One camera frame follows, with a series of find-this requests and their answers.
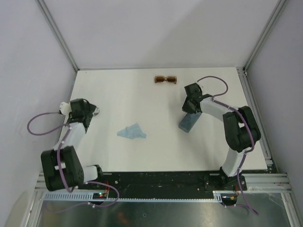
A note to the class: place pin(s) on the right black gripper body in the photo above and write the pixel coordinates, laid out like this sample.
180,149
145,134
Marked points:
187,106

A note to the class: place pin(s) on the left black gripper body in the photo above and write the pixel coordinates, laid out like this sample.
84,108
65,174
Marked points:
89,110

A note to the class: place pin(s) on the newspaper print pouch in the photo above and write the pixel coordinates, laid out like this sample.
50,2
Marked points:
96,111

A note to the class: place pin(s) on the blue glasses case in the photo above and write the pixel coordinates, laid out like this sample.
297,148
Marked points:
188,121

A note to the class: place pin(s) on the brown sunglasses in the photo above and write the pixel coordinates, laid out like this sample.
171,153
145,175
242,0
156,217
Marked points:
169,79

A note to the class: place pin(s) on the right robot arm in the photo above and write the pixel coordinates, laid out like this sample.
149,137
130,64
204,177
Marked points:
240,129

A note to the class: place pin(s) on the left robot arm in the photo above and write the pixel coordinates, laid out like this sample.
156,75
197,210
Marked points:
61,166

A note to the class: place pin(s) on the crumpled blue cleaning cloth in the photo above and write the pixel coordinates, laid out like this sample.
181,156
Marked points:
132,132

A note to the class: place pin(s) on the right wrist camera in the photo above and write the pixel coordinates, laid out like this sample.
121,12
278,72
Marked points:
201,85

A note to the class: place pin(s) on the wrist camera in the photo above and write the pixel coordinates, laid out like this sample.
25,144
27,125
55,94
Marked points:
201,85
65,108

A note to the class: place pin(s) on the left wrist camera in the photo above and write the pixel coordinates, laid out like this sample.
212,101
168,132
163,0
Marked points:
65,108

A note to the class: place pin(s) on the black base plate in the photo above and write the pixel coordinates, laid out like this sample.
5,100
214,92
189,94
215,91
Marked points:
167,185

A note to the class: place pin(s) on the left aluminium corner post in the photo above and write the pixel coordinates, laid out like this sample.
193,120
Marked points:
56,32

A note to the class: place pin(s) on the aluminium corner post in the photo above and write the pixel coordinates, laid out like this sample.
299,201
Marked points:
274,17
56,32

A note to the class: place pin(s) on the aluminium frame rail front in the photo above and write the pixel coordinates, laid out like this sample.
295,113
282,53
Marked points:
272,183

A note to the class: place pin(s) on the right aluminium corner post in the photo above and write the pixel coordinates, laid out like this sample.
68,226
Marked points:
274,17

